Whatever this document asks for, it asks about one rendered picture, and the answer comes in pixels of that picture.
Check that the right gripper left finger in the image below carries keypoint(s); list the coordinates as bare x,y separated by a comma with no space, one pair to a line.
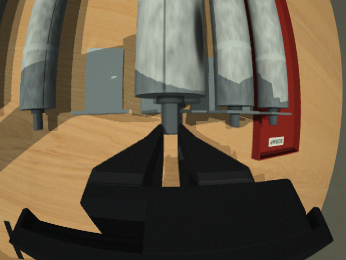
135,164

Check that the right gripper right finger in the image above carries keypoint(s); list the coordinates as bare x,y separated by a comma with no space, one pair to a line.
206,164

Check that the red rectangular tray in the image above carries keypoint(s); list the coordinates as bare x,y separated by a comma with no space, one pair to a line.
271,141

